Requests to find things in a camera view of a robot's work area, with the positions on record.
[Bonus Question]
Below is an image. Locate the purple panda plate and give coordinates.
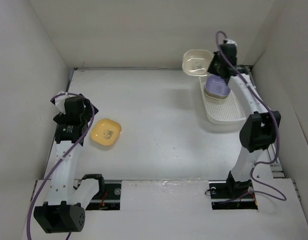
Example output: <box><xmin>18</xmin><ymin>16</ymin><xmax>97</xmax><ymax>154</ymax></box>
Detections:
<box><xmin>204</xmin><ymin>74</ymin><xmax>231</xmax><ymax>96</ymax></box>

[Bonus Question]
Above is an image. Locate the cream panda plate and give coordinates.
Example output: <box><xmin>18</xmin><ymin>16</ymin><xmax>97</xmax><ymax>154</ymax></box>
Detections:
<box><xmin>182</xmin><ymin>49</ymin><xmax>213</xmax><ymax>77</ymax></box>

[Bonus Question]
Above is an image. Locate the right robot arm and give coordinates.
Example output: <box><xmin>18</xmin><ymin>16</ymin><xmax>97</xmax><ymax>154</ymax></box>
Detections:
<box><xmin>208</xmin><ymin>39</ymin><xmax>281</xmax><ymax>202</ymax></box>

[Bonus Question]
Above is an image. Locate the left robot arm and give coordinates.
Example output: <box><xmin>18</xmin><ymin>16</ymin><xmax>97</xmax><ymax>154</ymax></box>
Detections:
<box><xmin>32</xmin><ymin>92</ymin><xmax>106</xmax><ymax>234</ymax></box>

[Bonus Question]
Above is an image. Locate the white perforated plastic bin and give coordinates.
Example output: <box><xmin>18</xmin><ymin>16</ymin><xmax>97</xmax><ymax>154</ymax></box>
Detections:
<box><xmin>199</xmin><ymin>76</ymin><xmax>246</xmax><ymax>125</ymax></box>

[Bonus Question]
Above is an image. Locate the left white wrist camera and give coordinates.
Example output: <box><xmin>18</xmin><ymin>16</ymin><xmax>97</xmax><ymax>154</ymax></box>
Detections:
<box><xmin>50</xmin><ymin>91</ymin><xmax>69</xmax><ymax>114</ymax></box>

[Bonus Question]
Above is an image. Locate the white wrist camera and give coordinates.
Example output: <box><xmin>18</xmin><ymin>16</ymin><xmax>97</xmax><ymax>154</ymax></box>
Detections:
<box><xmin>223</xmin><ymin>38</ymin><xmax>238</xmax><ymax>47</ymax></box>
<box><xmin>50</xmin><ymin>91</ymin><xmax>69</xmax><ymax>114</ymax></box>

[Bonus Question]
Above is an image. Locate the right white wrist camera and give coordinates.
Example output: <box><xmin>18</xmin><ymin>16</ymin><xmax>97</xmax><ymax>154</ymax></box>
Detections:
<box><xmin>223</xmin><ymin>38</ymin><xmax>238</xmax><ymax>47</ymax></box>

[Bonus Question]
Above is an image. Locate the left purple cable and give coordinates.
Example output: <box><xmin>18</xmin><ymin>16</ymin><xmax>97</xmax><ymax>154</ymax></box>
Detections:
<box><xmin>26</xmin><ymin>92</ymin><xmax>96</xmax><ymax>240</ymax></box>

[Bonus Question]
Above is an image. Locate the purple cable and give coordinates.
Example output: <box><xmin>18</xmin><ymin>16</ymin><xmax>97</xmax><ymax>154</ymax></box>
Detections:
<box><xmin>213</xmin><ymin>30</ymin><xmax>287</xmax><ymax>204</ymax></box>
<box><xmin>26</xmin><ymin>92</ymin><xmax>96</xmax><ymax>240</ymax></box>

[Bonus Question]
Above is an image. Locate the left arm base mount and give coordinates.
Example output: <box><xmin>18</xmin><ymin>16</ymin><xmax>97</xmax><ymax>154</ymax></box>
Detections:
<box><xmin>86</xmin><ymin>180</ymin><xmax>122</xmax><ymax>211</ymax></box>

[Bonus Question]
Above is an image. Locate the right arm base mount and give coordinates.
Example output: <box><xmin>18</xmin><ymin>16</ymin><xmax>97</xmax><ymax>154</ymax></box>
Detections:
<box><xmin>205</xmin><ymin>180</ymin><xmax>258</xmax><ymax>211</ymax></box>

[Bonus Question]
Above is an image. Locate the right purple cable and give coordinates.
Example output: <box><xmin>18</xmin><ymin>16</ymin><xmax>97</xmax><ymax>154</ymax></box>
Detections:
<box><xmin>213</xmin><ymin>30</ymin><xmax>287</xmax><ymax>204</ymax></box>

